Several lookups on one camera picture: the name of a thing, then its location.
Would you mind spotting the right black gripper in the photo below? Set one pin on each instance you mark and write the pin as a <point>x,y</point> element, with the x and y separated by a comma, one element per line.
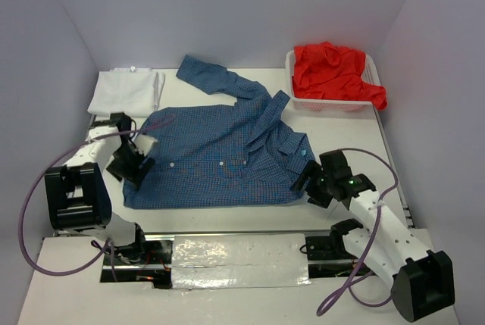
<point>316,198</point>

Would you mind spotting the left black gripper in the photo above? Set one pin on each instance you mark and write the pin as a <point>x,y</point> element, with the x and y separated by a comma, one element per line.
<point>130,173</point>

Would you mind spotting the blue plaid long sleeve shirt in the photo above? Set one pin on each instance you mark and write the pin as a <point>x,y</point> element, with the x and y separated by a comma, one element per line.
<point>221,155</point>

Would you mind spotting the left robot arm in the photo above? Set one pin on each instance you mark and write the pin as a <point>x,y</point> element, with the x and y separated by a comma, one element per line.
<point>77,195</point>

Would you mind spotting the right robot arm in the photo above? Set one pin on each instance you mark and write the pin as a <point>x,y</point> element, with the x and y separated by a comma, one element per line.
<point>420,280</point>

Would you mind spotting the folded white shirt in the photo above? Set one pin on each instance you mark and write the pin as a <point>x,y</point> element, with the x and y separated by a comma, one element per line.
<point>135,92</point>

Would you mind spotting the red shirt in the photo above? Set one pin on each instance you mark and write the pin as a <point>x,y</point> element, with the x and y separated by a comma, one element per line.
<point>326,71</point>

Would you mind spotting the white plastic basket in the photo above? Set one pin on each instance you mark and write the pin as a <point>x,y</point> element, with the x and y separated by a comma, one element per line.
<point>369,75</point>

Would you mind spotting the shiny silver tape sheet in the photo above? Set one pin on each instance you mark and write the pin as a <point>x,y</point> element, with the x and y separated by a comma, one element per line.
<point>240,261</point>

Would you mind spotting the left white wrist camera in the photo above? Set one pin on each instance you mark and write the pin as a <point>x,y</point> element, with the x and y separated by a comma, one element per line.
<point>144,144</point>

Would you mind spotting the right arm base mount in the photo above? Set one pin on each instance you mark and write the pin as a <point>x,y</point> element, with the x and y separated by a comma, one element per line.
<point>326,255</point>

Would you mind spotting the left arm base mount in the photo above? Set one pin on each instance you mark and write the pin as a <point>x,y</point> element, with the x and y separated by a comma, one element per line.
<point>153,266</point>

